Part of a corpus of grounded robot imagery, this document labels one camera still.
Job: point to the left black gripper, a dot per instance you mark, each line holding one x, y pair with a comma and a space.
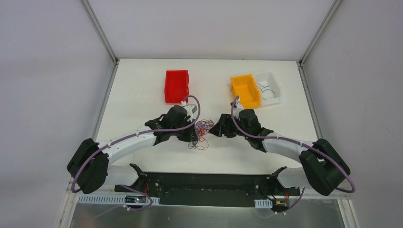
189, 134

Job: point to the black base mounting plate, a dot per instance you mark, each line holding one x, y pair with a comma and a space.
220, 190

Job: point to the red plastic bin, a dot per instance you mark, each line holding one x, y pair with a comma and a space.
176, 86

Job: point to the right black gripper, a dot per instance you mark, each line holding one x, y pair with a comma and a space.
222, 127

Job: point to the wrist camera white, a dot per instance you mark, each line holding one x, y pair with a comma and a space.
236, 105
191, 109

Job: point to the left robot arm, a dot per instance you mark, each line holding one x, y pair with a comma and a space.
92, 166

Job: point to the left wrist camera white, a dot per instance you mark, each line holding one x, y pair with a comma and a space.
191, 109

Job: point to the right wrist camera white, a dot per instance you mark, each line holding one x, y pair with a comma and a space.
236, 105

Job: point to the orange plastic bin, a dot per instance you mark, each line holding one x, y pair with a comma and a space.
246, 89

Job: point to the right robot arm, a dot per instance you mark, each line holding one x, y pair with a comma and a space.
322, 168

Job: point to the clear plastic bin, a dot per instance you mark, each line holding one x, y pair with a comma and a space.
270, 91

